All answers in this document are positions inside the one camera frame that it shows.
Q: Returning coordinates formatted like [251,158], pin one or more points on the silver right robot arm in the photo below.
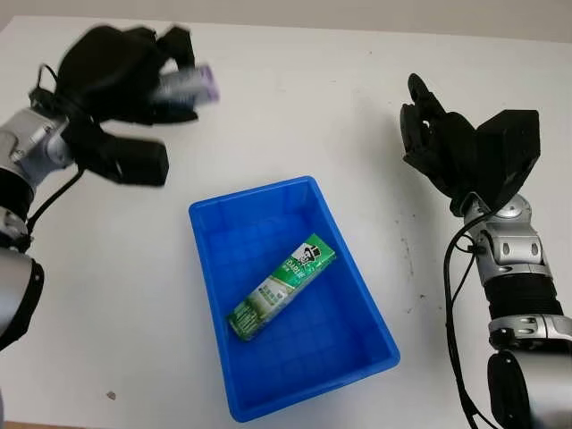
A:
[518,268]

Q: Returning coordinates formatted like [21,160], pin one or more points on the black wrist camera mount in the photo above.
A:
[129,161]
[511,143]

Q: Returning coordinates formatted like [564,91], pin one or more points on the purple garbage bag roll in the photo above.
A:
[192,85]

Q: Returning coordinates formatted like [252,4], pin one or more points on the green toothpaste box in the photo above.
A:
[281,286]

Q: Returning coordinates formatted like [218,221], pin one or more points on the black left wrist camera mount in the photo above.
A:
[129,161]

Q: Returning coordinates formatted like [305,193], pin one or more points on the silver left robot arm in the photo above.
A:
[27,147]

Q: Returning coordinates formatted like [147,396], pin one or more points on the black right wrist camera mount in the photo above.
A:
[511,143]

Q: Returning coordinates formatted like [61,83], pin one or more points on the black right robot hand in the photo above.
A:
[451,147]

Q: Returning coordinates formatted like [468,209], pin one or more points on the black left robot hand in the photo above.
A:
[111,76]

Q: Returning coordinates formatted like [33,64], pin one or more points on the blue plastic tray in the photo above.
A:
[313,353]

